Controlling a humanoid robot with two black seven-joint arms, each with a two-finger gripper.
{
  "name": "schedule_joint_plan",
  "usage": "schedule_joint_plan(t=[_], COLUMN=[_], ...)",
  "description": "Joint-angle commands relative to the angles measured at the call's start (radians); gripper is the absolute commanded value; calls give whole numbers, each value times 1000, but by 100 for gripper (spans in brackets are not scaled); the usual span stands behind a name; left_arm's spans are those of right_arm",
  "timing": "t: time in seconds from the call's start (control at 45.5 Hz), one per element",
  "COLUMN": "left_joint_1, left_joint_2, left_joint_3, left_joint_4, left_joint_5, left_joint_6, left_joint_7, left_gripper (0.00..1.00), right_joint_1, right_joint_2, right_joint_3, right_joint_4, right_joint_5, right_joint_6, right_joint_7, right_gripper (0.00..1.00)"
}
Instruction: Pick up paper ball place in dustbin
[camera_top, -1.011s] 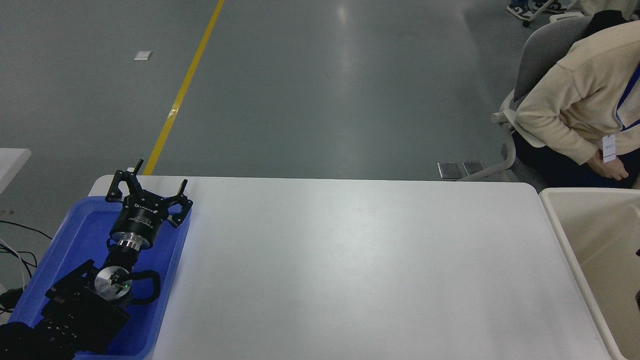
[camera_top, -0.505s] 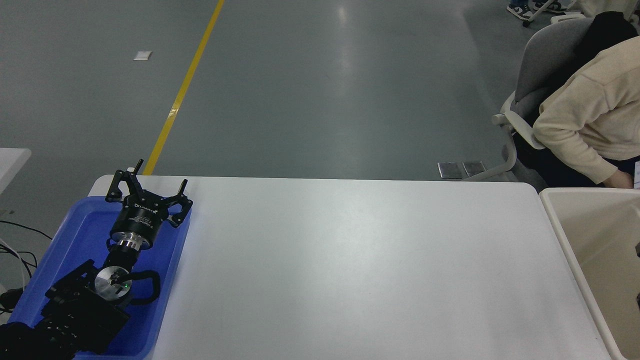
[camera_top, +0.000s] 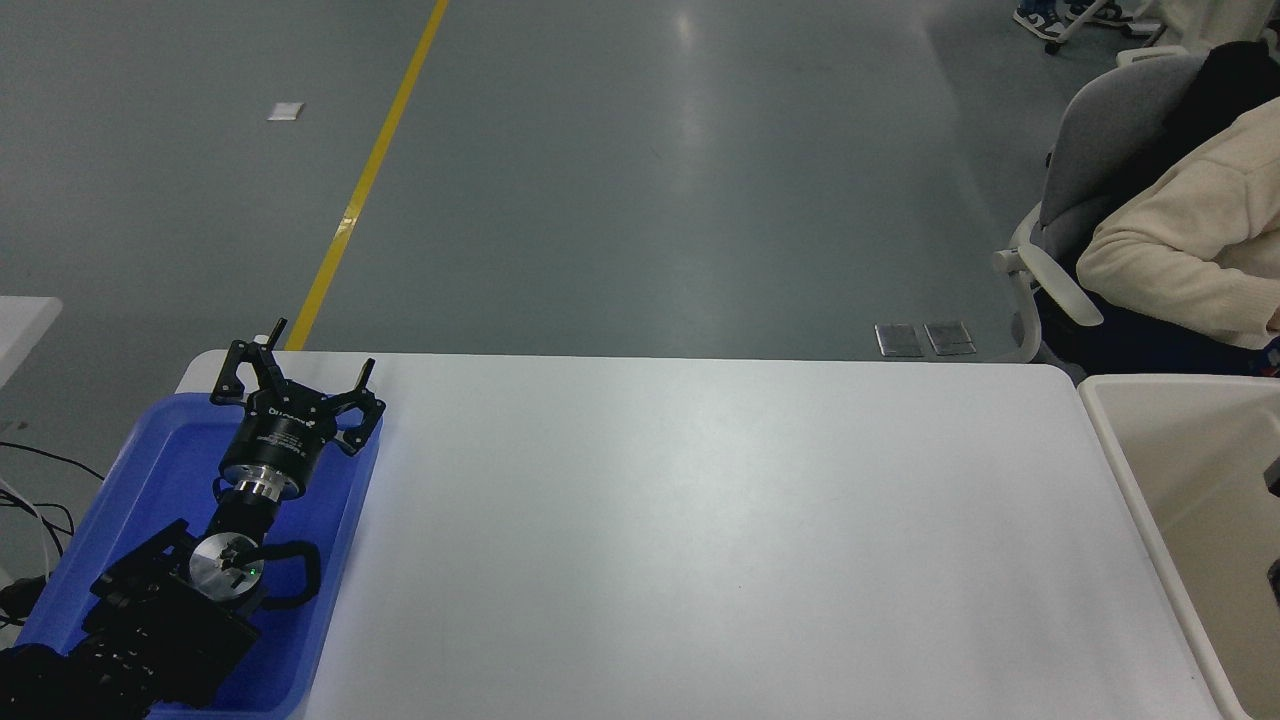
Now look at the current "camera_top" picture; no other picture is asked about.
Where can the person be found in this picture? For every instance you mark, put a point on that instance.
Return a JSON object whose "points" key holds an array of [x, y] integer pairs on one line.
{"points": [[1200, 240]]}

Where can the white chair base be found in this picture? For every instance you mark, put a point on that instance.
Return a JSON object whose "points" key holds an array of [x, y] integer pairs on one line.
{"points": [[1085, 25]]}

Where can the blue plastic tray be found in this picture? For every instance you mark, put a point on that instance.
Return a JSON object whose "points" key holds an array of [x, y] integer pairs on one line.
{"points": [[160, 470]]}

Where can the blue white sneaker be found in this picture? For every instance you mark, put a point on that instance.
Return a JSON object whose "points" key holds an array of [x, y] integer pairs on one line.
{"points": [[1100, 12], [1038, 20]]}

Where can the metal floor plate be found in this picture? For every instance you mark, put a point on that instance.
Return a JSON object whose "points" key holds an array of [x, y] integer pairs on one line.
{"points": [[950, 338], [898, 340]]}

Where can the grey white office chair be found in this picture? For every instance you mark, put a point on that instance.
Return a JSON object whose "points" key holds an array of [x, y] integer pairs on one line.
{"points": [[1110, 130]]}

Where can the white side table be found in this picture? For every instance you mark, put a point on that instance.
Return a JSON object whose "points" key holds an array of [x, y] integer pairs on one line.
{"points": [[22, 330]]}

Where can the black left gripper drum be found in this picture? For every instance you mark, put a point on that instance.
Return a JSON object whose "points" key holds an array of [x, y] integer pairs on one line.
{"points": [[277, 440]]}

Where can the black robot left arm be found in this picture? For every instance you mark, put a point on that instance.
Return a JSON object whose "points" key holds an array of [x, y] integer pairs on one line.
{"points": [[150, 620]]}

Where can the large pale plastic bin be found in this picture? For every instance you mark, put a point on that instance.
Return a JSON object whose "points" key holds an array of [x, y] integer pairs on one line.
{"points": [[1200, 470]]}

